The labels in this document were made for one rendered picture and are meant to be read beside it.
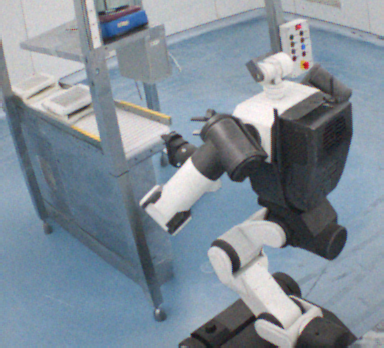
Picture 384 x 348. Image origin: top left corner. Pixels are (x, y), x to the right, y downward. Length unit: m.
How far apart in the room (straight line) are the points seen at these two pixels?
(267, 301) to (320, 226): 0.52
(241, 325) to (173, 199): 0.93
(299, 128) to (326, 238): 0.38
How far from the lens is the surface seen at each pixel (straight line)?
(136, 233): 2.23
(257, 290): 2.04
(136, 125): 2.35
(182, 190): 1.44
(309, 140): 1.40
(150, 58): 2.12
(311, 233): 1.62
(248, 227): 1.78
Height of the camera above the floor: 1.84
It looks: 29 degrees down
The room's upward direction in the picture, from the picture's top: 10 degrees counter-clockwise
